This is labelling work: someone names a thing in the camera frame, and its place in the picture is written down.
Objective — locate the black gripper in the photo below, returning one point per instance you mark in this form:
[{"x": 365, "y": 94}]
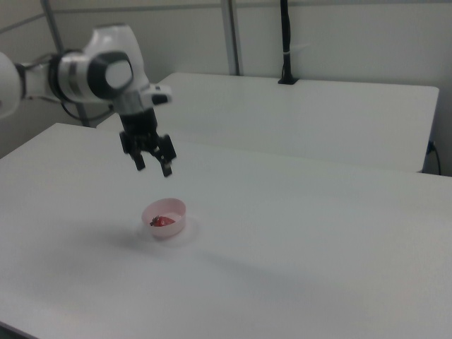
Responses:
[{"x": 138, "y": 132}]

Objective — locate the red strawberry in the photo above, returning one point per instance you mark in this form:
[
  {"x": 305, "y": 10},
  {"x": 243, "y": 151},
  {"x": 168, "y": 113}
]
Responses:
[{"x": 161, "y": 221}]

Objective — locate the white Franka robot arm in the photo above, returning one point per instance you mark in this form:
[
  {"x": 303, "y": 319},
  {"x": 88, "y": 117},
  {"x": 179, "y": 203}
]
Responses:
[{"x": 88, "y": 70}]

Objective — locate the pink plastic bowl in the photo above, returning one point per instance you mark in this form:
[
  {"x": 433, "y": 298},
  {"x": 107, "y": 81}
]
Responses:
[{"x": 173, "y": 226}]

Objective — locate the black camera stand pole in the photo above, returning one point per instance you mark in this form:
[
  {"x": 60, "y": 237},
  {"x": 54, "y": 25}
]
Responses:
[{"x": 286, "y": 39}]

